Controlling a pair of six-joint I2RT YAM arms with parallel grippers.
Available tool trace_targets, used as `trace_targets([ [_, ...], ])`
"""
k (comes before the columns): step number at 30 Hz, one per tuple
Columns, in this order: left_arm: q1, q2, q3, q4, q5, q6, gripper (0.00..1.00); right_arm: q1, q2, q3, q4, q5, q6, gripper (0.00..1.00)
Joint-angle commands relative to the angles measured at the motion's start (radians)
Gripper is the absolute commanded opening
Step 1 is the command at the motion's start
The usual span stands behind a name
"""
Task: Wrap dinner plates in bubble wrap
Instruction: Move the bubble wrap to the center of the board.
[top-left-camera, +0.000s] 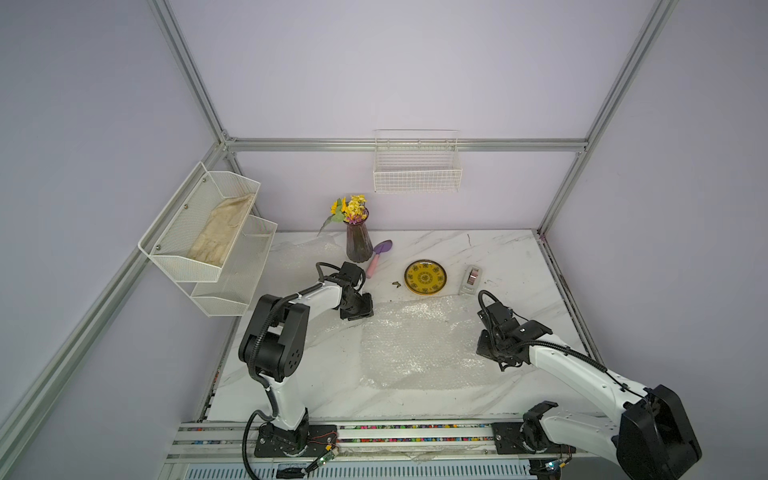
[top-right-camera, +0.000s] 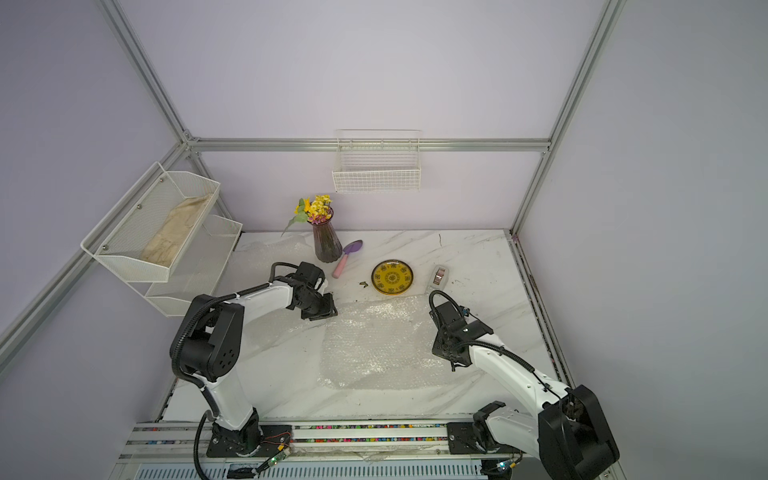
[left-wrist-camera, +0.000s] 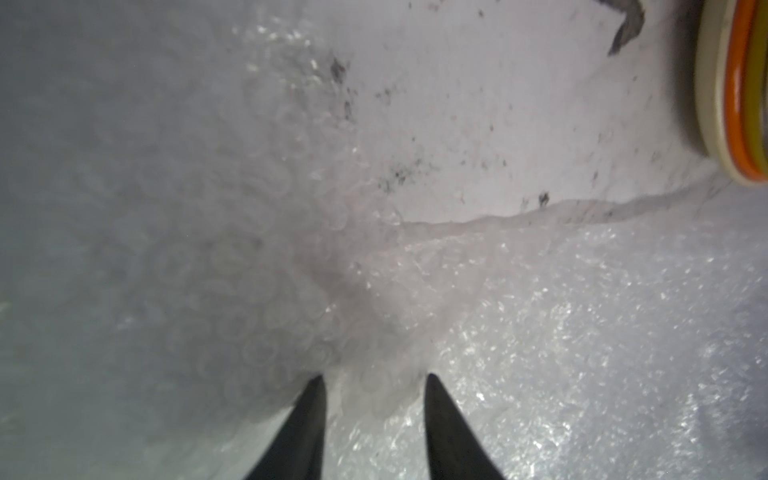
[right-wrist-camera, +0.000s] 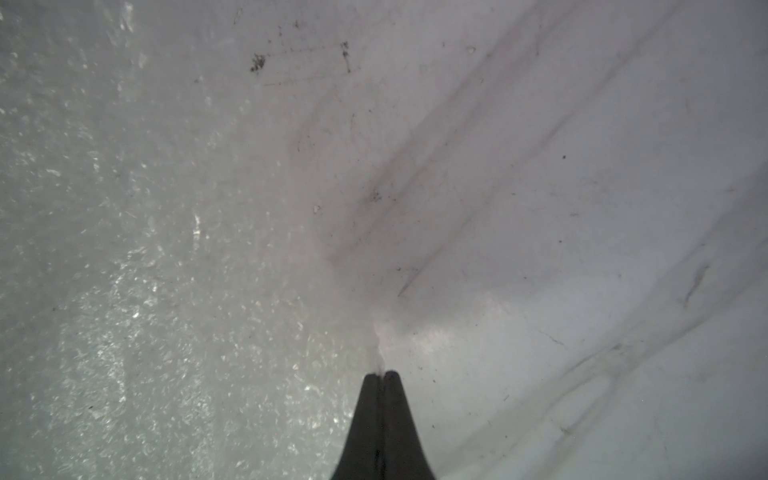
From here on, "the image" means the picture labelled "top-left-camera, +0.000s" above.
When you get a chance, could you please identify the yellow patterned dinner plate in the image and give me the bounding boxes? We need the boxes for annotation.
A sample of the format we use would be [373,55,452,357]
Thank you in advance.
[404,259,447,296]

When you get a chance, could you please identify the clear bubble wrap sheet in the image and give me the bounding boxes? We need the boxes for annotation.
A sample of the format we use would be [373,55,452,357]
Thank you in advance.
[360,295,502,390]
[255,232,346,299]

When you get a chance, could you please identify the white tape dispenser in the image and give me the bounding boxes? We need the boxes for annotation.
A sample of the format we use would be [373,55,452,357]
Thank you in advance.
[459,265,482,295]

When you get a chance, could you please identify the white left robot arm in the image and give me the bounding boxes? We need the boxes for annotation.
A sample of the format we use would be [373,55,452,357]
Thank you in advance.
[237,262,373,455]

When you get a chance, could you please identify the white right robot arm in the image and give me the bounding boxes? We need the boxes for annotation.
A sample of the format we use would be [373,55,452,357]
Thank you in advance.
[476,290,703,479]

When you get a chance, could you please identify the yellow artificial flowers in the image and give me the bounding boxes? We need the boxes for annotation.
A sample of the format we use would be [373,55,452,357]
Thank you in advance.
[318,195,369,233]

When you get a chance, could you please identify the beige cloth in shelf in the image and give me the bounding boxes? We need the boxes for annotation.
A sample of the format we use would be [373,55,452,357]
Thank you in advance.
[188,194,256,267]

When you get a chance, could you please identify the white mesh two-tier shelf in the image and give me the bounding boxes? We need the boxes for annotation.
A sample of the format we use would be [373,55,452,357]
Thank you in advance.
[138,164,277,317]

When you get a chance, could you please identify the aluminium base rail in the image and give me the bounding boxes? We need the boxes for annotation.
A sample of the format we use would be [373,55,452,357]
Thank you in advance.
[159,419,614,479]

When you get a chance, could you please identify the white wire wall basket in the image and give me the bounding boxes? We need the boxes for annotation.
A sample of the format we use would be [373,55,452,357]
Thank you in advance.
[373,129,463,194]

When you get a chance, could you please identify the aluminium frame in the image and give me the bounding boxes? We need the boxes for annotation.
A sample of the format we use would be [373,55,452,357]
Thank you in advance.
[1,1,677,476]

